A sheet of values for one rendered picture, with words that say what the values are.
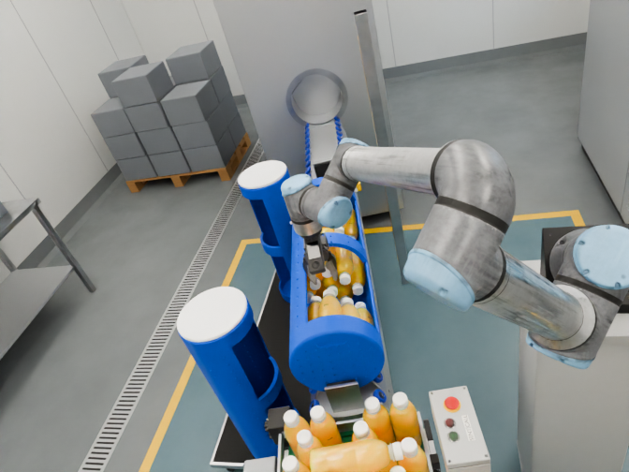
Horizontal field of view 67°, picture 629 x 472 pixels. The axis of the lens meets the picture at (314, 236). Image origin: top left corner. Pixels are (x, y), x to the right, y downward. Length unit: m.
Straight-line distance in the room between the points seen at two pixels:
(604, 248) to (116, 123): 4.65
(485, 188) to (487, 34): 5.66
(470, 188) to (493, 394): 2.02
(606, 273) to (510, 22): 5.28
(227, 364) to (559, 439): 1.19
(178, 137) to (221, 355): 3.44
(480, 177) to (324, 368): 0.90
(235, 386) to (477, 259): 1.41
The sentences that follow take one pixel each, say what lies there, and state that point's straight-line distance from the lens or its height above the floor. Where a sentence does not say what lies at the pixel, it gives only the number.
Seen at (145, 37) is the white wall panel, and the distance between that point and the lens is 7.14.
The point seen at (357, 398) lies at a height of 0.98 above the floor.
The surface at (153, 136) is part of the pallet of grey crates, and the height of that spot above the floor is 0.60.
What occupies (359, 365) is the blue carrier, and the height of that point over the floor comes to 1.07.
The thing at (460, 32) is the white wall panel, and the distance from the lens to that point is 6.31.
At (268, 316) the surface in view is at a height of 0.15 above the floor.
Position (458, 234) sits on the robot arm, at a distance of 0.72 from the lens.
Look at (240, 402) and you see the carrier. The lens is 2.07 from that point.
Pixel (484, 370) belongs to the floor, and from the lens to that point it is 2.76.
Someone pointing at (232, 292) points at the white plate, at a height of 1.04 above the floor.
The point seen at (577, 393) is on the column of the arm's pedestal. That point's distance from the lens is 1.73.
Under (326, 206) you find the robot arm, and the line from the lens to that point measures 1.22.
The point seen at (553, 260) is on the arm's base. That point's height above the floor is 1.25.
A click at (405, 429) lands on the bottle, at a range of 1.40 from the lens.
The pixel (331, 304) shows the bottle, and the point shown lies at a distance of 1.48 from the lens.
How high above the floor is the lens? 2.23
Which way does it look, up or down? 36 degrees down
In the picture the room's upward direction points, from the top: 17 degrees counter-clockwise
